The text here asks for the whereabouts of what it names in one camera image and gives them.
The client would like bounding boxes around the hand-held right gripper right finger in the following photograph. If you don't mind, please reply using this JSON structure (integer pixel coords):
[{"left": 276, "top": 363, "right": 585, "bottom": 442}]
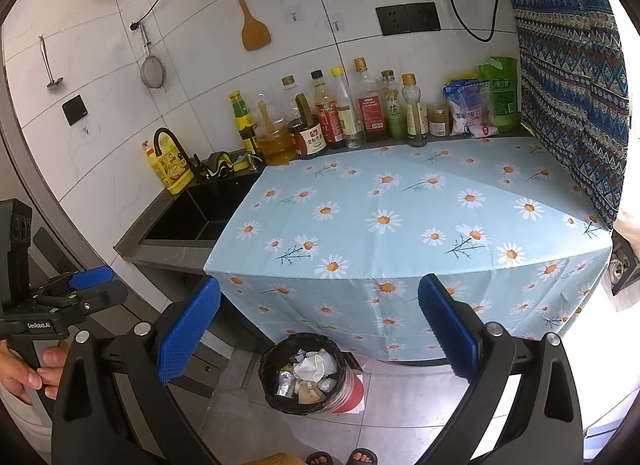
[{"left": 418, "top": 273, "right": 586, "bottom": 465}]

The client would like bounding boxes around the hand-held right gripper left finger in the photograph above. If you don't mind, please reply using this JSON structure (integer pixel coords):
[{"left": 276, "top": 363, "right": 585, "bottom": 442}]
[{"left": 50, "top": 275, "right": 222, "bottom": 465}]

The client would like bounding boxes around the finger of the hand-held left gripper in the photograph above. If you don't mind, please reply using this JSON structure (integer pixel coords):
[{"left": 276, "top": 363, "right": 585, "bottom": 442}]
[
  {"left": 30, "top": 266, "right": 115, "bottom": 303},
  {"left": 37, "top": 279, "right": 130, "bottom": 326}
]

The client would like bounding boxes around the white tissue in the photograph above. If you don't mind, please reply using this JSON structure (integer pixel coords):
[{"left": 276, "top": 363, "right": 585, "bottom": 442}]
[{"left": 292, "top": 349, "right": 338, "bottom": 381}]

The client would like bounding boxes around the brown paper cup with print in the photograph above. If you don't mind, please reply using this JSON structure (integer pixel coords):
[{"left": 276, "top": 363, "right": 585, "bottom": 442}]
[{"left": 297, "top": 380, "right": 323, "bottom": 405}]

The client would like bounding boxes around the person's left hand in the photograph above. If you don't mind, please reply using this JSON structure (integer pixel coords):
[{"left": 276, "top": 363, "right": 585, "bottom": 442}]
[{"left": 0, "top": 337, "right": 71, "bottom": 403}]

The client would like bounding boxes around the grey kitchen cabinet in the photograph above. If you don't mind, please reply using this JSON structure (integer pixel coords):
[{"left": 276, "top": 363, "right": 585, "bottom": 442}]
[{"left": 115, "top": 245, "right": 271, "bottom": 396}]

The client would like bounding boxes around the blue daisy print tablecloth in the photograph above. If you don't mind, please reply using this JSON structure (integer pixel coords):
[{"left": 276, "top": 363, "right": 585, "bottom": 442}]
[{"left": 204, "top": 138, "right": 615, "bottom": 363}]

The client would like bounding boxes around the red plastic container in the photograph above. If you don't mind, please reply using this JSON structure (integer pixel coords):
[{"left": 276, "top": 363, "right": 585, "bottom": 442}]
[{"left": 327, "top": 352, "right": 366, "bottom": 415}]

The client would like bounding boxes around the black sink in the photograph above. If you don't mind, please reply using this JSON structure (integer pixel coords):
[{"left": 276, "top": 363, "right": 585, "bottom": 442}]
[{"left": 140, "top": 170, "right": 266, "bottom": 246}]

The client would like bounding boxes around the yellow dish soap bottle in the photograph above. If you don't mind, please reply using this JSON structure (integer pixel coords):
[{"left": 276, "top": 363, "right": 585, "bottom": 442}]
[{"left": 141, "top": 139, "right": 196, "bottom": 195}]

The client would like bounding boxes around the black faucet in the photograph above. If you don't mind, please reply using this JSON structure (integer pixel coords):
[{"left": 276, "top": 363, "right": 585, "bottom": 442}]
[{"left": 152, "top": 128, "right": 206, "bottom": 181}]

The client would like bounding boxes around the person's right foot in slipper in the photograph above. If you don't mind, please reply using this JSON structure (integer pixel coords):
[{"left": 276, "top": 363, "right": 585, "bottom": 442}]
[{"left": 346, "top": 446, "right": 379, "bottom": 465}]

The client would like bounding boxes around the person's yellow fleece trouser leg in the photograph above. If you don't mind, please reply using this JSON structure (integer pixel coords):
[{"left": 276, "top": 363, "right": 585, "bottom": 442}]
[{"left": 250, "top": 452, "right": 306, "bottom": 465}]

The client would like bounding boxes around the yellow black cloth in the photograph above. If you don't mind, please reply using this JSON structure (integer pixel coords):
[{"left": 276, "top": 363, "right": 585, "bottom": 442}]
[{"left": 204, "top": 150, "right": 235, "bottom": 180}]

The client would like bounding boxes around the metal ladle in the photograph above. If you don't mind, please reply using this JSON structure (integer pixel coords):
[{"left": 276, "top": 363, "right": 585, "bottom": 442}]
[{"left": 39, "top": 35, "right": 65, "bottom": 90}]

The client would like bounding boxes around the cooking oil jug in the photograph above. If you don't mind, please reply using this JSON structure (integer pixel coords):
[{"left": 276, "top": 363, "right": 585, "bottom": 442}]
[{"left": 252, "top": 92, "right": 297, "bottom": 166}]

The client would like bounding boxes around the small glass jar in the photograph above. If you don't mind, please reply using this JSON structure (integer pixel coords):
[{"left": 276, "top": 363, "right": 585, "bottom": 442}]
[{"left": 427, "top": 102, "right": 449, "bottom": 137}]

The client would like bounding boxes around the metal strainer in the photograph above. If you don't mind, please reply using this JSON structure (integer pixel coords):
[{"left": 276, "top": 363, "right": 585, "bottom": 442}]
[{"left": 139, "top": 22, "right": 167, "bottom": 91}]

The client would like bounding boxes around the pale label bottle yellow cap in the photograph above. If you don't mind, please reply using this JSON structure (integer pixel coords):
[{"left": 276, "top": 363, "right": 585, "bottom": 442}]
[{"left": 401, "top": 74, "right": 428, "bottom": 147}]

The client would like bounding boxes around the green label sauce bottle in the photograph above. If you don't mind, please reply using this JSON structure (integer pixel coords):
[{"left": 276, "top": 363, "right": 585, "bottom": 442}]
[{"left": 229, "top": 90, "right": 257, "bottom": 153}]

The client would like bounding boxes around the blue white seasoning bag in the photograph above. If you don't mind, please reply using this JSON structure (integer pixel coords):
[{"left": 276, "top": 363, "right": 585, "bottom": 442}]
[{"left": 442, "top": 78, "right": 493, "bottom": 137}]

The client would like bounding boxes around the green oil bottle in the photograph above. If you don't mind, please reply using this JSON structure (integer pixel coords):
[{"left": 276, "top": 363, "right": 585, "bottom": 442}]
[{"left": 380, "top": 70, "right": 407, "bottom": 140}]

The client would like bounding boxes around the dark soy sauce jug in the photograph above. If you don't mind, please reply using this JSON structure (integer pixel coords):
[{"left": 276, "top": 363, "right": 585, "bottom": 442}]
[{"left": 287, "top": 92, "right": 328, "bottom": 160}]

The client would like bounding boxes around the red label clear bottle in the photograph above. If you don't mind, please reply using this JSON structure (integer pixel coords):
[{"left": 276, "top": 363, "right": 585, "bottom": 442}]
[{"left": 352, "top": 58, "right": 390, "bottom": 143}]

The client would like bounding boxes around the clear bottle with yellow cap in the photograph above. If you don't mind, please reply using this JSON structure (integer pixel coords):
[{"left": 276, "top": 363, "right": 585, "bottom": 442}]
[{"left": 331, "top": 66, "right": 362, "bottom": 149}]

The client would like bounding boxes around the black cap vinegar bottle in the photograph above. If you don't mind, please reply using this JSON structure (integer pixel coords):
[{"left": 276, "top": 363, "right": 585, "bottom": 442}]
[{"left": 310, "top": 70, "right": 343, "bottom": 150}]

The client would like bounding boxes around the green pouch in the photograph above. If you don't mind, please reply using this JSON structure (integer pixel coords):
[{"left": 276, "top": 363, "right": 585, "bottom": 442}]
[{"left": 477, "top": 56, "right": 521, "bottom": 133}]

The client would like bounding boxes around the clear bottle with gold cap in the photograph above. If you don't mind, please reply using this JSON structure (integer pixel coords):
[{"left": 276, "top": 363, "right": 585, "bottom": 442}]
[{"left": 280, "top": 75, "right": 301, "bottom": 123}]

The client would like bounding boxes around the blue patterned curtain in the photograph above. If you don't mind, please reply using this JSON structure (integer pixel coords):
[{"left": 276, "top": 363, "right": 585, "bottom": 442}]
[{"left": 500, "top": 0, "right": 631, "bottom": 231}]

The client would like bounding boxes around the wooden spatula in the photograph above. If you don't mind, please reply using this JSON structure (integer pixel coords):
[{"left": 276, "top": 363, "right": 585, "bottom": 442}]
[{"left": 216, "top": 0, "right": 272, "bottom": 52}]

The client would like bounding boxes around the black wall switch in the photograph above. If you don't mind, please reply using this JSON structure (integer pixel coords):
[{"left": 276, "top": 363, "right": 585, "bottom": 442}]
[{"left": 61, "top": 94, "right": 88, "bottom": 126}]

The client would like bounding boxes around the black wall socket panel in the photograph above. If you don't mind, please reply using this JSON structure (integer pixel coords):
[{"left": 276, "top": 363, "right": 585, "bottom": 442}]
[{"left": 375, "top": 2, "right": 442, "bottom": 37}]

